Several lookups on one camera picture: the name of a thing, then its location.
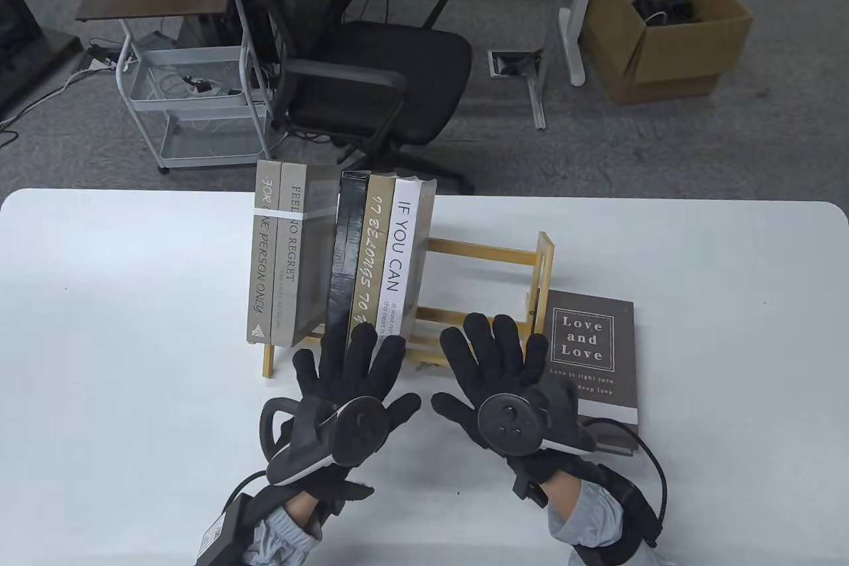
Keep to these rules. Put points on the wooden book rack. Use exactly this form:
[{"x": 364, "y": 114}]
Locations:
[{"x": 484, "y": 247}]

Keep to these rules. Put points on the person's left hand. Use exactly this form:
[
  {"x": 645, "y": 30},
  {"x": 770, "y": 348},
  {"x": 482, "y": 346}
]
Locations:
[{"x": 345, "y": 367}]

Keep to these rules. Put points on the white spine book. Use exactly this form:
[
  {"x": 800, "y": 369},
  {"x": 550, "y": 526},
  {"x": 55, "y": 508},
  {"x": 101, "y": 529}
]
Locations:
[{"x": 401, "y": 227}]

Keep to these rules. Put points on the metal floor socket box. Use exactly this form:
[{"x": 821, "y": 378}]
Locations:
[{"x": 511, "y": 63}]

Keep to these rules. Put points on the white power strip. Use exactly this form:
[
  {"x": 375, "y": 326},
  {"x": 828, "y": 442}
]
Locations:
[{"x": 93, "y": 64}]

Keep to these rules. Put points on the open cardboard box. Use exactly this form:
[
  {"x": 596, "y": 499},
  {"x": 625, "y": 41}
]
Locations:
[{"x": 670, "y": 55}]

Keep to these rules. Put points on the khaki gold book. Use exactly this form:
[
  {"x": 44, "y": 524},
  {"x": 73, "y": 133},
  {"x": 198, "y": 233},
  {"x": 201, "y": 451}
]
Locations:
[{"x": 371, "y": 261}]

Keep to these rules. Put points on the person's left forearm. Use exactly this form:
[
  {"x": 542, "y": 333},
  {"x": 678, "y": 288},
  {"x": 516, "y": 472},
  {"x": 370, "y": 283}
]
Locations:
[{"x": 285, "y": 529}]

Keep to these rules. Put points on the person's right forearm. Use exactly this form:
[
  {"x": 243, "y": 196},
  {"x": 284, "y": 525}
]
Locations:
[{"x": 584, "y": 519}]

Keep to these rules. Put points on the taupe serif-spine book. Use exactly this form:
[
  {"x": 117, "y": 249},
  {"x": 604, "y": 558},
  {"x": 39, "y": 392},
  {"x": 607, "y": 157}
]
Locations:
[{"x": 286, "y": 300}]

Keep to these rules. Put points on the person's right hand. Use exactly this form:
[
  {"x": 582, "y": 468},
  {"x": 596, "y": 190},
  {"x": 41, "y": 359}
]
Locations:
[{"x": 494, "y": 363}]

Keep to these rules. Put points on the black forearm battery box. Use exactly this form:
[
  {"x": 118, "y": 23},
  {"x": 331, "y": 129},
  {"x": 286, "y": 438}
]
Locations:
[{"x": 222, "y": 526}]

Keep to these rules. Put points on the black cabinet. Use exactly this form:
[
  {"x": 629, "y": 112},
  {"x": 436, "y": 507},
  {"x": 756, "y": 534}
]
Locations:
[{"x": 26, "y": 42}]

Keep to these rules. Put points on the white band around books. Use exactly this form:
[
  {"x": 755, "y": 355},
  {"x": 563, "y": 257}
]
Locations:
[{"x": 292, "y": 215}]

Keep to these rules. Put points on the white desk leg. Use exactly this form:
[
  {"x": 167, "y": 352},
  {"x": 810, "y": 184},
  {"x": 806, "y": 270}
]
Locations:
[{"x": 574, "y": 35}]

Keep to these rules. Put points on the beige handwritten-spine book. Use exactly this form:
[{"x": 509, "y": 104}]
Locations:
[{"x": 264, "y": 261}]

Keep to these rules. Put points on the grey metal frame leg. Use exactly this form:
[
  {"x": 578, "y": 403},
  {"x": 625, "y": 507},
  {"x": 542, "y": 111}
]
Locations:
[{"x": 537, "y": 95}]

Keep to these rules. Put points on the black mesh office chair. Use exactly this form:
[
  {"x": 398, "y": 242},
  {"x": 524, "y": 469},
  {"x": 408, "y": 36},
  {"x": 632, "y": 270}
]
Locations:
[{"x": 385, "y": 68}]

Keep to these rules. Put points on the glossy black book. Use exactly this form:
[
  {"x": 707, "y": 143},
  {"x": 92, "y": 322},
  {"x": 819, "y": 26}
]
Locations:
[{"x": 345, "y": 247}]

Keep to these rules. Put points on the dark grey round controller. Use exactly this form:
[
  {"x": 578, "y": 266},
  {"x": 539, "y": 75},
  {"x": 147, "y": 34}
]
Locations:
[
  {"x": 507, "y": 423},
  {"x": 358, "y": 430}
]

